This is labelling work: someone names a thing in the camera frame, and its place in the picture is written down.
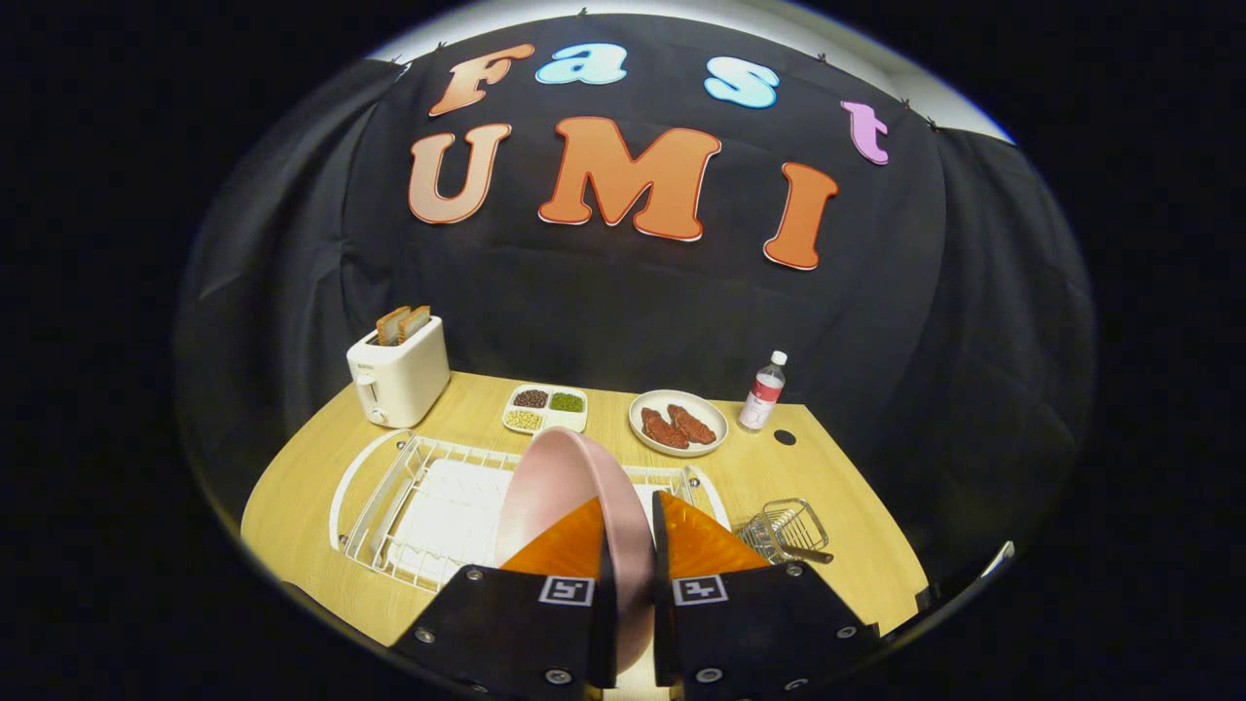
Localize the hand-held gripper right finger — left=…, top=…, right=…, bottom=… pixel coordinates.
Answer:
left=650, top=490, right=882, bottom=701

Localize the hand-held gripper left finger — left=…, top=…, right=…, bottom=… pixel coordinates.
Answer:
left=389, top=497, right=619, bottom=697

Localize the metal wire basket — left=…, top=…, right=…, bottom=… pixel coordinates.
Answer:
left=737, top=498, right=830, bottom=566

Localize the pink plate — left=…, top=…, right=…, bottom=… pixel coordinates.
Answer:
left=494, top=426, right=656, bottom=675

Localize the white wire dish rack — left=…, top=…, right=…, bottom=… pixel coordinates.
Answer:
left=329, top=429, right=733, bottom=595

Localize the white plate with meat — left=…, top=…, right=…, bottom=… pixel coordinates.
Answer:
left=628, top=389, right=730, bottom=459

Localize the white divided dish with beans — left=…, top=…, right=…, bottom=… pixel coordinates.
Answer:
left=501, top=383, right=590, bottom=435

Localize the brown meat piece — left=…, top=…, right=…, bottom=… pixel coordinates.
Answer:
left=667, top=404, right=718, bottom=445
left=641, top=407, right=690, bottom=450

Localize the clear bottle with red label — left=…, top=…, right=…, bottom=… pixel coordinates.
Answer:
left=738, top=350, right=788, bottom=432

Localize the white toaster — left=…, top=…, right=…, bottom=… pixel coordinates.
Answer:
left=347, top=315, right=452, bottom=429

